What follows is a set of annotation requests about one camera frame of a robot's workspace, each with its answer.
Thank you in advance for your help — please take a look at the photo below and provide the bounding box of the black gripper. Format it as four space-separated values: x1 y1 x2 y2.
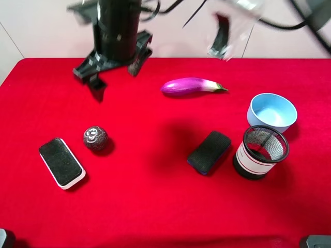
73 30 153 103

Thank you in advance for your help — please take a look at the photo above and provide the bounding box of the dark grey patterned ball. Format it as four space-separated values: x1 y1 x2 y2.
83 126 108 151

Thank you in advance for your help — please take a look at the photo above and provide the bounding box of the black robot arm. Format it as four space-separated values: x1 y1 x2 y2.
67 1 153 102

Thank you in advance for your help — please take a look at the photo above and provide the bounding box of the purple eggplant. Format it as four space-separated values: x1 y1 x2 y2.
160 77 229 97

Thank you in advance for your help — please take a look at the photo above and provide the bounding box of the black eraser with white base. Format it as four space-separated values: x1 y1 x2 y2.
39 138 86 190

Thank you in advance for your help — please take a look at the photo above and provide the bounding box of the black eraser with blue base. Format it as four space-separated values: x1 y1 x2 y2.
187 131 231 175

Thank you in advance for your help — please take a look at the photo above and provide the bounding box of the red tablecloth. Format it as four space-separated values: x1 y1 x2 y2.
1 58 330 247

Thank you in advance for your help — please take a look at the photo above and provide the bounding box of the light blue bowl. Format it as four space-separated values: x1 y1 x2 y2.
247 93 298 133

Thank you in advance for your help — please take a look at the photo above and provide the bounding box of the black mesh pen holder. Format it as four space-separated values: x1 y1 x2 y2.
233 125 289 180

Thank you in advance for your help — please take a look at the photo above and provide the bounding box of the black device bottom left corner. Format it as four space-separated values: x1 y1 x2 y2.
0 228 16 248

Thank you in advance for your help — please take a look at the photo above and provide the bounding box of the black device corner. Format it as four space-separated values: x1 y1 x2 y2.
0 228 16 248
299 235 330 248

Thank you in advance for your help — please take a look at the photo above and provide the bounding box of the black device bottom right corner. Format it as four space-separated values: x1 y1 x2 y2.
299 235 330 248

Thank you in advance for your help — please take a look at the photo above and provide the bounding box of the black cable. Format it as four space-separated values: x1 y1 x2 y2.
139 0 331 56

